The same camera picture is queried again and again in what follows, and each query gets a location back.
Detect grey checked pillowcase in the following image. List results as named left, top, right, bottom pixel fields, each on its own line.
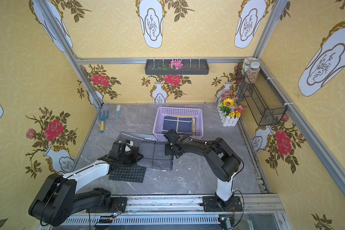
left=138, top=140, right=173, bottom=171

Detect navy striped pillowcase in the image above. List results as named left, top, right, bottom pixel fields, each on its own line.
left=162, top=116, right=192, bottom=134

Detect yellow pillowcase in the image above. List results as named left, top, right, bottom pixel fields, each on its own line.
left=192, top=116, right=196, bottom=136

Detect purple plastic basket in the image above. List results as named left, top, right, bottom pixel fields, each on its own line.
left=152, top=107, right=204, bottom=140

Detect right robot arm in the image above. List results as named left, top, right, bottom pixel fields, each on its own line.
left=164, top=129, right=244, bottom=212

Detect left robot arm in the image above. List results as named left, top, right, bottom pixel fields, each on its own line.
left=28, top=140, right=143, bottom=227

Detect black grid folded pillowcase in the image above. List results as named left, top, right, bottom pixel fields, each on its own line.
left=108, top=165, right=146, bottom=183

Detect light grey folded pillowcase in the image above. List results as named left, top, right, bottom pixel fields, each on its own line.
left=117, top=132, right=157, bottom=147

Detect blue garden fork toy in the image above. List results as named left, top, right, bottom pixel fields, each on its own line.
left=99, top=110, right=109, bottom=133

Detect light blue small brush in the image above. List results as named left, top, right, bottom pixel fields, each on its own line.
left=115, top=104, right=121, bottom=121

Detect flower pot white fence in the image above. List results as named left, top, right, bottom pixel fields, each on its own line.
left=218, top=90, right=243, bottom=127

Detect left circuit board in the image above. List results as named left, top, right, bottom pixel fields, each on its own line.
left=96, top=211, right=122, bottom=225

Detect circuit board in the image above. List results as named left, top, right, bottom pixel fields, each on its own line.
left=218, top=217, right=235, bottom=229
left=96, top=211, right=122, bottom=225

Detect pink artificial flower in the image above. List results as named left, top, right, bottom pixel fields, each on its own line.
left=169, top=59, right=183, bottom=70

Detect right circuit board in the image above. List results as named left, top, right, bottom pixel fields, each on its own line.
left=218, top=217, right=235, bottom=229

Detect jar with white lid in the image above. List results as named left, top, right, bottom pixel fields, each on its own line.
left=245, top=61, right=260, bottom=83

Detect jar with patterned lid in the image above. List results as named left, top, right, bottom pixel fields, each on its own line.
left=241, top=57, right=258, bottom=75

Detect dark grey wall shelf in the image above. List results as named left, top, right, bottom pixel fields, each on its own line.
left=145, top=58, right=209, bottom=75

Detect black wire mesh shelf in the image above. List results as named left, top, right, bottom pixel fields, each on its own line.
left=236, top=63, right=288, bottom=127

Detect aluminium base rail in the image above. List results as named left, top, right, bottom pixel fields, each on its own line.
left=60, top=192, right=292, bottom=230

